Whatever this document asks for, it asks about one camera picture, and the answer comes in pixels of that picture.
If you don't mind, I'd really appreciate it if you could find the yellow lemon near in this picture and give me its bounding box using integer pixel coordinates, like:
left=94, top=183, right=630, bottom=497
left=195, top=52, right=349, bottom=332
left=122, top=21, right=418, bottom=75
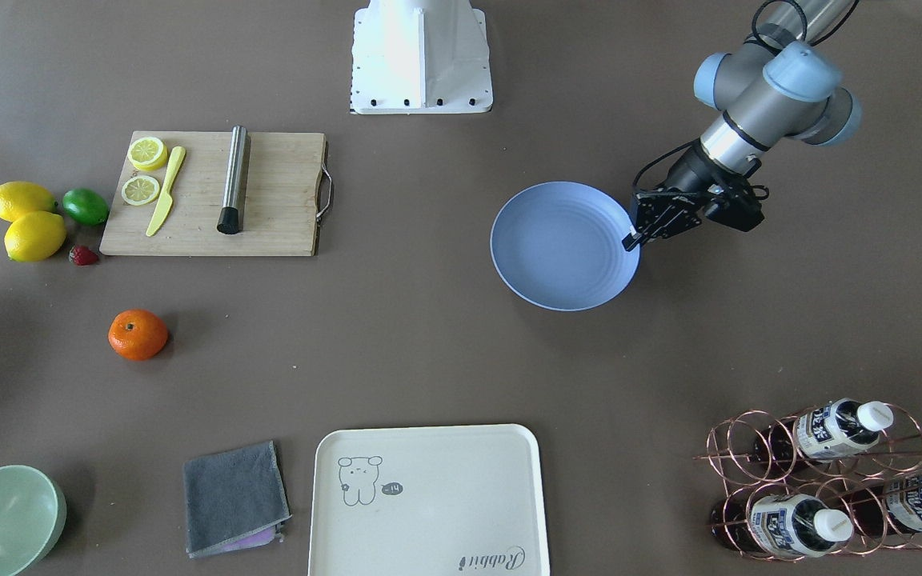
left=4, top=211, right=66, bottom=262

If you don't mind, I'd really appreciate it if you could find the tea bottle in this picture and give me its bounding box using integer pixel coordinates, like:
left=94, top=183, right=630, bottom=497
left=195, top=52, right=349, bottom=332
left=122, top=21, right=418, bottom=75
left=845, top=474, right=922, bottom=537
left=709, top=494, right=855, bottom=560
left=751, top=398, right=894, bottom=470

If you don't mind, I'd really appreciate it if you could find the cream rabbit tray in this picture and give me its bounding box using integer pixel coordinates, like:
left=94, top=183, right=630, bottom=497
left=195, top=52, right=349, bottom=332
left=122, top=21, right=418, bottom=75
left=308, top=423, right=551, bottom=575

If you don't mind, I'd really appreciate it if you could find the orange mandarin fruit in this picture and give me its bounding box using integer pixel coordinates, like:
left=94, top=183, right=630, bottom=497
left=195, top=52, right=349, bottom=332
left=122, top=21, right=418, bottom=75
left=107, top=309, right=169, bottom=361

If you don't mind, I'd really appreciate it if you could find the yellow lemon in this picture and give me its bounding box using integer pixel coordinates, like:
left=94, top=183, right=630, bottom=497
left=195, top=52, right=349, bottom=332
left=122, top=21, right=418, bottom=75
left=0, top=180, right=58, bottom=222
left=4, top=211, right=66, bottom=262

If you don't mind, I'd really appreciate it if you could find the lemon half slice thick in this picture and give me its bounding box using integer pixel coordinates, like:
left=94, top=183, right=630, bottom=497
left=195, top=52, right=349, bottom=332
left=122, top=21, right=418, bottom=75
left=126, top=136, right=169, bottom=171

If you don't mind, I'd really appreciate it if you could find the lemon slice flat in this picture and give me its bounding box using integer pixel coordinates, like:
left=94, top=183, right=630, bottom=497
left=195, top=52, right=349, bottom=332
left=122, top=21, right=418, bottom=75
left=120, top=174, right=162, bottom=206

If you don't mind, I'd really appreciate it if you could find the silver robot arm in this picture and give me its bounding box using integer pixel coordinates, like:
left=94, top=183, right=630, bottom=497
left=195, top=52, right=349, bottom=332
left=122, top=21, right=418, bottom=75
left=623, top=1, right=863, bottom=251

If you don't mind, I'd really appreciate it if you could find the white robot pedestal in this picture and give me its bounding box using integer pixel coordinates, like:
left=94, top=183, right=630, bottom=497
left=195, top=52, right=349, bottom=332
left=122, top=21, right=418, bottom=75
left=349, top=1, right=494, bottom=114

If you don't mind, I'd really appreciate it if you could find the yellow lemon far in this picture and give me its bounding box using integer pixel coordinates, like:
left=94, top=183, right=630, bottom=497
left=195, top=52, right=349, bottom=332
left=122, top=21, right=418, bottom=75
left=0, top=180, right=58, bottom=222

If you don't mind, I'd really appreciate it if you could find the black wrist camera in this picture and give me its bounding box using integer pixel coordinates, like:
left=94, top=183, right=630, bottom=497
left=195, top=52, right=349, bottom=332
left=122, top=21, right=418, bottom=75
left=704, top=180, right=766, bottom=232

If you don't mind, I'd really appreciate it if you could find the steel muddler cylinder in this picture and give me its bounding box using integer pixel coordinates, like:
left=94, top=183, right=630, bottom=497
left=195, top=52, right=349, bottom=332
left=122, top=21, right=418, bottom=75
left=217, top=125, right=251, bottom=234

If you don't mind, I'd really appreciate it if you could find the blue round plate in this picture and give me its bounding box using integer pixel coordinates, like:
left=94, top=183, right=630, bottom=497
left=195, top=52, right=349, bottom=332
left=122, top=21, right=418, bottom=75
left=490, top=182, right=640, bottom=311

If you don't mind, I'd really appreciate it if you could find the red strawberry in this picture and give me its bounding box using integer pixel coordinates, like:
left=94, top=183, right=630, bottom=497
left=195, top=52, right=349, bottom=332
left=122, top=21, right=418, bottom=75
left=67, top=245, right=100, bottom=266

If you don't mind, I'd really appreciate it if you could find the green bowl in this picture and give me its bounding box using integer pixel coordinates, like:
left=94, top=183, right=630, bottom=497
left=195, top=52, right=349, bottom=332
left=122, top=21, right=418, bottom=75
left=0, top=466, right=67, bottom=575

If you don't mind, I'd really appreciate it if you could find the copper wire bottle rack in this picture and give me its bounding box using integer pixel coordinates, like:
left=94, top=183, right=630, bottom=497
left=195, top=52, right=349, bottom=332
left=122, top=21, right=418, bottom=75
left=704, top=402, right=922, bottom=562

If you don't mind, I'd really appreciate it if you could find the grey folded cloth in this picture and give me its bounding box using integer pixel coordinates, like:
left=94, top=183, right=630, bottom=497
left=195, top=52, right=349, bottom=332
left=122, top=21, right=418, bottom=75
left=182, top=440, right=291, bottom=558

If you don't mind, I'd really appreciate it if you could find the tea bottle middle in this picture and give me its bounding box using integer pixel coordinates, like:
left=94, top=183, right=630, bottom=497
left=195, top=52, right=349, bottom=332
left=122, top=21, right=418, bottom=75
left=751, top=398, right=894, bottom=470

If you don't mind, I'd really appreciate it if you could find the wooden cutting board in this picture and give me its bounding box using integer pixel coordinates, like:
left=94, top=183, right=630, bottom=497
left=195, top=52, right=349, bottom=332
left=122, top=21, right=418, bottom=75
left=100, top=130, right=329, bottom=258

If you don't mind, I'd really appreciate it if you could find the tea bottle back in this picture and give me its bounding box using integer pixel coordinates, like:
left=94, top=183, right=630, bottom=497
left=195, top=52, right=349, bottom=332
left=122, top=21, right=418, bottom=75
left=845, top=474, right=922, bottom=537

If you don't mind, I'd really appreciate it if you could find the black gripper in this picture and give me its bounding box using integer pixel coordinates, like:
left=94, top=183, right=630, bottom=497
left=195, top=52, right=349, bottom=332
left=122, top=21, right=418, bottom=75
left=622, top=143, right=742, bottom=252

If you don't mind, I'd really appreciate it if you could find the tea bottle front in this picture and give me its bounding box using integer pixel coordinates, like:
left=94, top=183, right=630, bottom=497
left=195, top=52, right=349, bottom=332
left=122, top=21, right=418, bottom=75
left=709, top=494, right=855, bottom=560

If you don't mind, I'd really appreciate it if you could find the yellow plastic knife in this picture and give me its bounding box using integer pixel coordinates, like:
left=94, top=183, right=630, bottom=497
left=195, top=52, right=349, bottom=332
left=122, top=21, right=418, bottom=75
left=144, top=146, right=186, bottom=237

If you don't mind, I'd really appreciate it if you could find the green lime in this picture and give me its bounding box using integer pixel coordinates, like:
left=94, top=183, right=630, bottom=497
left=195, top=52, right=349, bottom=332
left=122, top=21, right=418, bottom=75
left=62, top=187, right=110, bottom=226

